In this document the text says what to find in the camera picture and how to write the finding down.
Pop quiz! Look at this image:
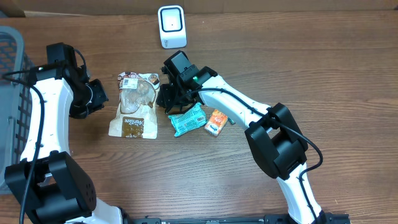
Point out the teal wet wipes pack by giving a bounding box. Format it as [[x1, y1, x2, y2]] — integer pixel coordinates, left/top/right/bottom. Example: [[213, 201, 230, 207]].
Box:
[[168, 103, 207, 138]]

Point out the clear beige snack bag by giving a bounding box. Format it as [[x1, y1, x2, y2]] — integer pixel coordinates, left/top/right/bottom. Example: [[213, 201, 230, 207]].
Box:
[[108, 72, 160, 139]]

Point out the orange tissue pack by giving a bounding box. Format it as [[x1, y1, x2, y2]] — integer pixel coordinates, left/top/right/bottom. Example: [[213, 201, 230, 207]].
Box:
[[205, 110, 228, 136]]

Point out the teal tissue pack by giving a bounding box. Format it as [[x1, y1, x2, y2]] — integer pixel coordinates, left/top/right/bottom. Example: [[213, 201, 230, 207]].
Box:
[[228, 118, 236, 125]]

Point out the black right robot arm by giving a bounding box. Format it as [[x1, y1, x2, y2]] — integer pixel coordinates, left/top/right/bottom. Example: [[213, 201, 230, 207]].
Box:
[[157, 50, 324, 223]]

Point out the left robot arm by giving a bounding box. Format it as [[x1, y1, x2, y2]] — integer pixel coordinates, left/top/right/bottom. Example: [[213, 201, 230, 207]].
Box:
[[4, 43, 131, 223]]

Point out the grey plastic mesh basket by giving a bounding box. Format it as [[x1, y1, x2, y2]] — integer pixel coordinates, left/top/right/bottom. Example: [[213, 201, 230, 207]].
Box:
[[1, 26, 34, 195]]

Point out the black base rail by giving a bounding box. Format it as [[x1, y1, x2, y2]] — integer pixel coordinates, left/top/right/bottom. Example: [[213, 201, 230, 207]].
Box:
[[132, 213, 351, 224]]

